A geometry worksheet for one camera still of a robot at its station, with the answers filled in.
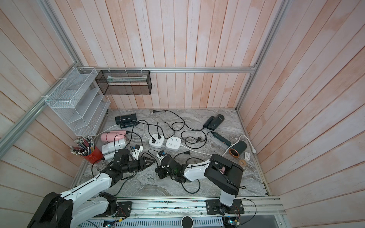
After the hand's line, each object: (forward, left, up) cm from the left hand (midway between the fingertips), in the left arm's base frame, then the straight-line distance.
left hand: (153, 164), depth 81 cm
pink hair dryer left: (+20, +34, -2) cm, 40 cm away
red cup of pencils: (+9, +42, +4) cm, 43 cm away
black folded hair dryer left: (+36, +26, -5) cm, 45 cm away
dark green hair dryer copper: (+10, -51, -1) cm, 52 cm away
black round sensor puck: (-27, -19, -3) cm, 34 cm away
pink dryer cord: (+28, +23, -7) cm, 37 cm away
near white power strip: (+18, -1, -6) cm, 19 cm away
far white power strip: (+18, -11, -6) cm, 22 cm away
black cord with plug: (+22, -1, -4) cm, 22 cm away
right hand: (-1, -1, -7) cm, 7 cm away
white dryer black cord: (-7, +11, 0) cm, 13 cm away
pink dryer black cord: (+11, -21, -7) cm, 25 cm away
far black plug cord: (+16, -25, -9) cm, 31 cm away
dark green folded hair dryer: (+36, -41, -4) cm, 54 cm away
